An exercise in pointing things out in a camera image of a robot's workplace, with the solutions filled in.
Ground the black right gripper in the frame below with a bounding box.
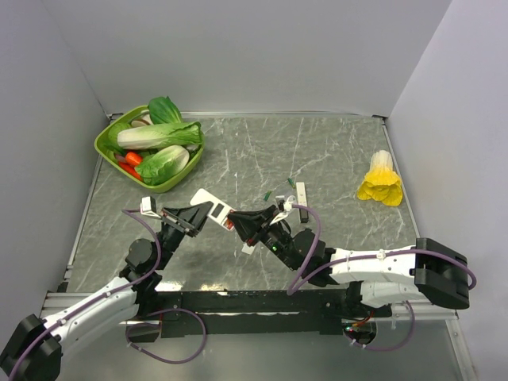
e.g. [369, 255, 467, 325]
[227, 204, 300, 271]

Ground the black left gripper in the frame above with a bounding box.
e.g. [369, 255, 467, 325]
[154, 200, 213, 270]

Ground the white red remote control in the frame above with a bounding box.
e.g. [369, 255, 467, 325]
[190, 188, 235, 231]

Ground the red orange battery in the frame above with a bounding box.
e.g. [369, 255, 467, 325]
[225, 219, 234, 230]

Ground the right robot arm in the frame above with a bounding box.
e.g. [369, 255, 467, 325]
[227, 206, 477, 316]

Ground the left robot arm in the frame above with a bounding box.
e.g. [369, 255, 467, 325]
[1, 197, 213, 380]

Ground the white battery cover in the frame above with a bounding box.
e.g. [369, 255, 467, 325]
[241, 243, 256, 255]

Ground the green plastic basket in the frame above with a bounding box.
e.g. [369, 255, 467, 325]
[94, 105, 205, 194]

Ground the white rectangular stick device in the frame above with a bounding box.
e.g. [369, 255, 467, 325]
[295, 182, 310, 224]

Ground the small green cabbage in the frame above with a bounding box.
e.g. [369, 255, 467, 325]
[135, 145, 190, 186]

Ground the long orange carrot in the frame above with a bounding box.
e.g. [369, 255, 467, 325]
[118, 162, 142, 181]

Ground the short orange carrot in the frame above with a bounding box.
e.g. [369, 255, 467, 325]
[125, 152, 143, 167]

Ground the large napa cabbage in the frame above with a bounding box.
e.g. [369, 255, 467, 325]
[117, 121, 203, 150]

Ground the bok choy leaf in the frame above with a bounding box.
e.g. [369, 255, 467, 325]
[148, 96, 183, 125]

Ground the yellow cabbage toy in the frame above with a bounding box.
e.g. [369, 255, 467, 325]
[356, 150, 403, 206]

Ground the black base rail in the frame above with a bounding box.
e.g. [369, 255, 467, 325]
[128, 286, 392, 344]

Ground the base left purple cable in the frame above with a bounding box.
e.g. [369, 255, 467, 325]
[125, 308, 207, 364]

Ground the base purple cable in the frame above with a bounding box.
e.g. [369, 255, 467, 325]
[343, 301, 417, 352]
[125, 308, 207, 364]

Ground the base right purple cable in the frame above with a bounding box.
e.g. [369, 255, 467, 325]
[343, 301, 417, 352]

